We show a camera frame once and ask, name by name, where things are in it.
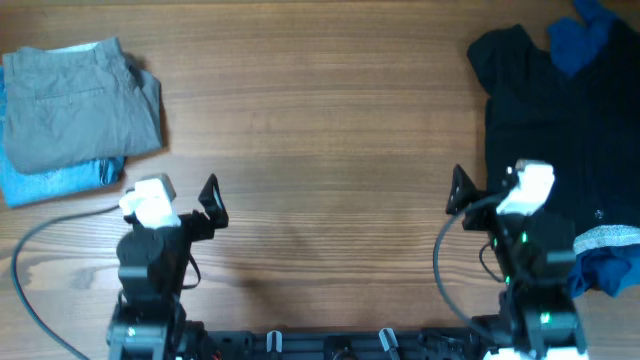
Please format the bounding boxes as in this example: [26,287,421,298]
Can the black shorts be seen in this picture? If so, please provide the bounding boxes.
[467,20,639,233]

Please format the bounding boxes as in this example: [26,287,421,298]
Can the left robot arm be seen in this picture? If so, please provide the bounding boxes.
[107,174,229,360]

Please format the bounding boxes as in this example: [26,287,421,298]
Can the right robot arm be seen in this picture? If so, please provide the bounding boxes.
[434,160,588,359]

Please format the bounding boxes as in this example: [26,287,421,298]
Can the folded grey trousers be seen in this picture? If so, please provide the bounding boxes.
[2,38,163,174]

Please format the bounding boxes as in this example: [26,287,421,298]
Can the folded light blue jeans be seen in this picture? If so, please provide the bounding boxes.
[1,68,126,208]

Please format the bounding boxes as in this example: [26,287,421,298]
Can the dark blue garment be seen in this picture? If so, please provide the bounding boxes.
[547,0,618,77]

